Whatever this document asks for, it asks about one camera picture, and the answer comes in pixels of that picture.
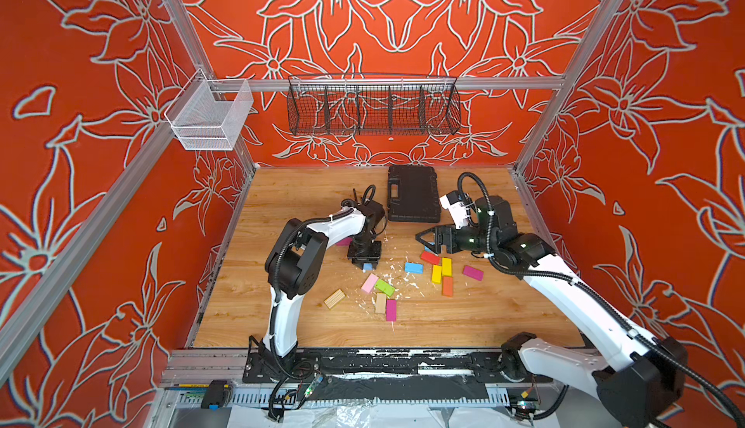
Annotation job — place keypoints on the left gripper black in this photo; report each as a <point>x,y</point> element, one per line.
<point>372,258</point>

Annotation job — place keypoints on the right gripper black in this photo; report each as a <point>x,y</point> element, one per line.
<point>443,237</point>

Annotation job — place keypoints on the pink block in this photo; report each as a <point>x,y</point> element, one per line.
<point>370,283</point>

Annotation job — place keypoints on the black plastic tool case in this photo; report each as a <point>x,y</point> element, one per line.
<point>412,194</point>

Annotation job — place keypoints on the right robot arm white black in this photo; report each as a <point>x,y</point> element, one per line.
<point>636,376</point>

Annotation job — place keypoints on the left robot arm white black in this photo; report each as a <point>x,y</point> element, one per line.
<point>293,267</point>

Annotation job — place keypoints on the red block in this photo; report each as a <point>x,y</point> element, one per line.
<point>430,258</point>

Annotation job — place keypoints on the yellow block upper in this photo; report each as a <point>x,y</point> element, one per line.
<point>447,267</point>

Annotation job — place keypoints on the yellow block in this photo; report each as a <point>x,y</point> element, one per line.
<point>436,274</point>
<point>447,267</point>

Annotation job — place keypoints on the yellow block lower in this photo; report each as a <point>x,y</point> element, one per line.
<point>436,274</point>

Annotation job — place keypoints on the light blue block centre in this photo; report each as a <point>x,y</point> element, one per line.
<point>414,268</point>

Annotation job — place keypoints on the green block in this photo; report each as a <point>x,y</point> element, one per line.
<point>383,287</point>

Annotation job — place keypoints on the orange block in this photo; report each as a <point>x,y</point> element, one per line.
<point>447,286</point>

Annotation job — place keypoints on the natural wood block lower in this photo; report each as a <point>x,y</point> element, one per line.
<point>380,303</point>

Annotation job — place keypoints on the natural wood block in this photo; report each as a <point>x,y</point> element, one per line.
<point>334,299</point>
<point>380,303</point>

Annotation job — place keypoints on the natural wood block left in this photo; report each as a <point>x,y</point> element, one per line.
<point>334,299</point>

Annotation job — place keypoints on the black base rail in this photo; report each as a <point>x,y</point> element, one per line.
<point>483,364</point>

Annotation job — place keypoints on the black wire basket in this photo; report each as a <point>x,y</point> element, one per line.
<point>356,104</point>

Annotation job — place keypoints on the white wire basket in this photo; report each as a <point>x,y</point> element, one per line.
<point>209,114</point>

